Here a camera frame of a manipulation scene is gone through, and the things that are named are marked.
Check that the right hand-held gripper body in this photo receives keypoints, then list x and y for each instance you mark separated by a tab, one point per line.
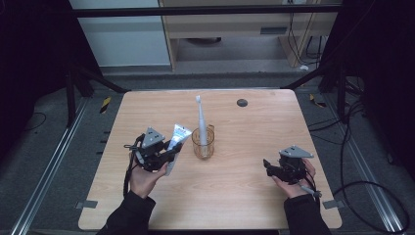
293	168

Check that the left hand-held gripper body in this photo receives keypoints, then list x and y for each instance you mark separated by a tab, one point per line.
151	156

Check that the white blue toothpaste tube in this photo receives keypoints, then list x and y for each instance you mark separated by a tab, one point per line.
179	134

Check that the clear amber plastic cup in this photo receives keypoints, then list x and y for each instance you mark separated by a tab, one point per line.
208	148

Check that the white electric toothbrush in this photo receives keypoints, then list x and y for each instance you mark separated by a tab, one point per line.
202	127

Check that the person's right hand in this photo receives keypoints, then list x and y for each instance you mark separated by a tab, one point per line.
297	190

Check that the person's left hand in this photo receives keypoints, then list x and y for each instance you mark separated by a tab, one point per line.
143	182

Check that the yellow black striped tape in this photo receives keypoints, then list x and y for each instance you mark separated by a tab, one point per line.
105	105
317	102

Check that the grey round table grommet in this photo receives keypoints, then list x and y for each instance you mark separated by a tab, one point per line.
242	103

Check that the black metal stand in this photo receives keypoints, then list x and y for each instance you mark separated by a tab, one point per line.
341	94
70	98

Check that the small white floor object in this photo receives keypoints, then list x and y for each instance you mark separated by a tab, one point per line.
304	68

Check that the white cabinet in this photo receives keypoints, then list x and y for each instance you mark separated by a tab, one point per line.
124	42

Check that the light wooden desk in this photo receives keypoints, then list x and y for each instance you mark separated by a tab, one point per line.
228	27

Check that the aluminium floor rail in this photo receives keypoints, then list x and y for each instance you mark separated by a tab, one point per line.
52	163
365	169

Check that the black horizontal frame bar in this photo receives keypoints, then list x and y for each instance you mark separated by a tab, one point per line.
195	10

